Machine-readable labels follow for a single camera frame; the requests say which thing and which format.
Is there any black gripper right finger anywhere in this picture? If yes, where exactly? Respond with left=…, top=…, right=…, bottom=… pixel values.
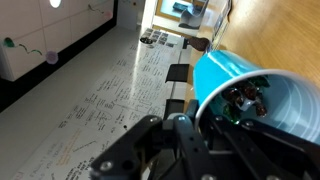
left=196, top=114, right=320, bottom=180

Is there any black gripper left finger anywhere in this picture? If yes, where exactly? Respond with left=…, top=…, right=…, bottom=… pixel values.
left=89, top=99, right=214, bottom=180

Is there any blue plastic cup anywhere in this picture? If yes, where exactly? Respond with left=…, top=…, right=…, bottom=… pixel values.
left=192, top=49, right=320, bottom=146

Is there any brown wrapped candy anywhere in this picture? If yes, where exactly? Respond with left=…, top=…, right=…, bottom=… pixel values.
left=241, top=81, right=263, bottom=101
left=223, top=87, right=244, bottom=105

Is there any black office chair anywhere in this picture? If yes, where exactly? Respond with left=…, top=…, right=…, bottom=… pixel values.
left=164, top=63, right=191, bottom=84

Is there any dark brown object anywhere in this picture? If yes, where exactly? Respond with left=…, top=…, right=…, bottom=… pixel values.
left=188, top=36, right=212, bottom=53

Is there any grey moulded chair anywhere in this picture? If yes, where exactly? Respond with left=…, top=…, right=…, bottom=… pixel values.
left=178, top=0, right=210, bottom=30

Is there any colourful magazine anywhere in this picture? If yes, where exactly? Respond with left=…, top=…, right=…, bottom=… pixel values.
left=212, top=0, right=233, bottom=44

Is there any wall whiteboard with writing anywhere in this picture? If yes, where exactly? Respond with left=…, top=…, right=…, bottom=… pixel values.
left=9, top=26, right=188, bottom=180

